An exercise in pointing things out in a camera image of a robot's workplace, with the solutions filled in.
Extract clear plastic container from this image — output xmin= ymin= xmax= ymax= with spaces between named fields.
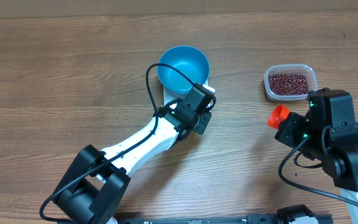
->
xmin=264 ymin=63 xmax=318 ymax=101

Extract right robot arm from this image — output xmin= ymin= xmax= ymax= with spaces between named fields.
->
xmin=267 ymin=88 xmax=358 ymax=223

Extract orange scoop with blue handle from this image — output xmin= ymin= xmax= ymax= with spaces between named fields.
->
xmin=267 ymin=104 xmax=290 ymax=129

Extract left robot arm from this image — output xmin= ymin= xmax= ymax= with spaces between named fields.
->
xmin=52 ymin=83 xmax=216 ymax=223

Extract blue metal bowl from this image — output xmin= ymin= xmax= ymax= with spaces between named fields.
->
xmin=157 ymin=45 xmax=210 ymax=95

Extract red beans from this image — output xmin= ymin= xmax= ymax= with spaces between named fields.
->
xmin=268 ymin=73 xmax=309 ymax=95

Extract white digital kitchen scale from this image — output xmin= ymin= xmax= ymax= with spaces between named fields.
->
xmin=163 ymin=83 xmax=216 ymax=129

